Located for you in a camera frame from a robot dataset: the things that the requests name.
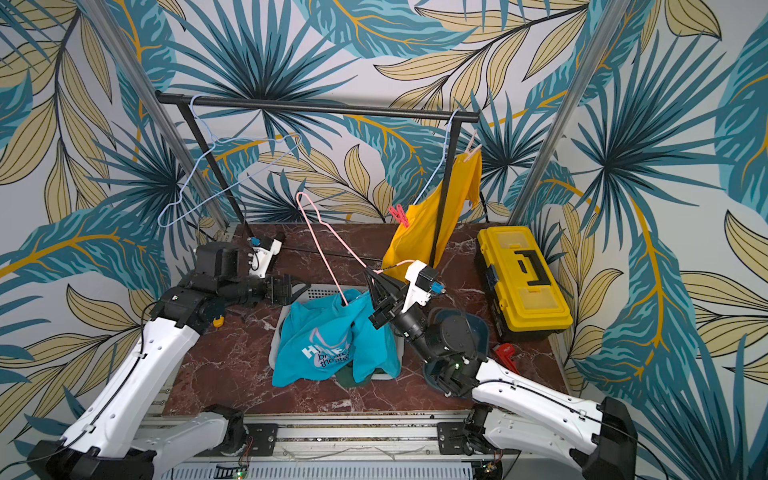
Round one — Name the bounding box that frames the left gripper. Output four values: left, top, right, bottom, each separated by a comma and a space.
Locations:
219, 270, 311, 308

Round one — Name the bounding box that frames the yellow t-shirt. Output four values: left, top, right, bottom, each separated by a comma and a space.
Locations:
382, 147, 482, 281

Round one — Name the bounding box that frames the turquoise printed t-shirt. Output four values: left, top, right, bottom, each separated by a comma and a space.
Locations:
271, 289, 402, 388

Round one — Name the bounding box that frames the dark green t-shirt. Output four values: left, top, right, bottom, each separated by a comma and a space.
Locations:
333, 364, 378, 390

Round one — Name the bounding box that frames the pink wire hanger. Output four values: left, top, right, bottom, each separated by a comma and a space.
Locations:
295, 191, 416, 307

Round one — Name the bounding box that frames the light blue wire hanger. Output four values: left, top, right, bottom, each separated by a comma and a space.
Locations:
155, 91, 294, 229

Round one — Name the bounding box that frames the pale blue wire hanger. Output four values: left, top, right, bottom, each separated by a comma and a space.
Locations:
411, 109, 460, 208

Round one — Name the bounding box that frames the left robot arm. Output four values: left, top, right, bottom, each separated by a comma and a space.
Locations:
26, 242, 310, 479

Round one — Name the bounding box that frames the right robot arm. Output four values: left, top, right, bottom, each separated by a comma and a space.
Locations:
365, 261, 639, 479

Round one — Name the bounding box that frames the grey perforated plastic basket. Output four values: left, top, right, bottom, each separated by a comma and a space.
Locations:
267, 284, 404, 382

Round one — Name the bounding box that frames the pink red clothespin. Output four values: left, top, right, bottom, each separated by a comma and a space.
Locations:
388, 204, 410, 228

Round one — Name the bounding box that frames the dark teal plastic tray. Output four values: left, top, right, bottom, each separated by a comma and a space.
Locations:
422, 308, 490, 400

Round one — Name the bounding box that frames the red pipe wrench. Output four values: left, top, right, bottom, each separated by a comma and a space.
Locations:
493, 343, 519, 374

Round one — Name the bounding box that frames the yellow black toolbox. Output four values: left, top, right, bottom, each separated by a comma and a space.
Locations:
475, 226, 574, 343

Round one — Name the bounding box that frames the beige pink clothespin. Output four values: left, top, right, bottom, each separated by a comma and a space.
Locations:
464, 132, 481, 158

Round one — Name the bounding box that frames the black clothes rack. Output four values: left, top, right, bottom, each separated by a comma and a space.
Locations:
154, 89, 481, 289

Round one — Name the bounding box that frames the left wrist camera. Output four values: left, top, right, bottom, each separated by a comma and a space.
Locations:
248, 233, 286, 279

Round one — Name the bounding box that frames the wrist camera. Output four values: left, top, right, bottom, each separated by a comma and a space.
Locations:
248, 233, 286, 279
401, 260, 446, 313

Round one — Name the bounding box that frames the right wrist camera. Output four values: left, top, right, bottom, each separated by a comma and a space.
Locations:
401, 260, 446, 313

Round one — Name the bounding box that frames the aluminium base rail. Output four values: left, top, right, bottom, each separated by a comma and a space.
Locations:
89, 410, 613, 480

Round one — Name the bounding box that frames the right aluminium frame post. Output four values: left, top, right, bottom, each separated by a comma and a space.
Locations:
507, 0, 629, 225

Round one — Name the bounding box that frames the aluminium frame post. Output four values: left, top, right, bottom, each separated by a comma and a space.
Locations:
79, 0, 211, 195
507, 0, 629, 225

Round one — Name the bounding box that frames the left aluminium frame post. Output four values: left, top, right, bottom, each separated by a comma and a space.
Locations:
79, 0, 211, 195

